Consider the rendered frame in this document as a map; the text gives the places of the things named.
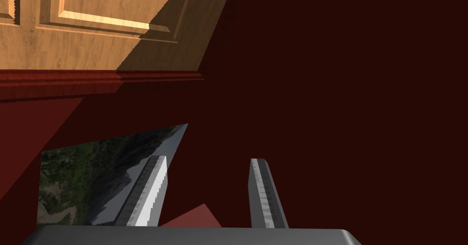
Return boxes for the wooden panelled door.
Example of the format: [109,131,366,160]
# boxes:
[0,0,234,71]

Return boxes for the landscape picture on wall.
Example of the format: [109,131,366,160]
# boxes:
[36,123,189,227]

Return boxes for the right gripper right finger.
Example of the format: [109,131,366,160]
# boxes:
[248,158,289,229]

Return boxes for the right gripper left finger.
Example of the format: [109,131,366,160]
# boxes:
[114,155,169,227]

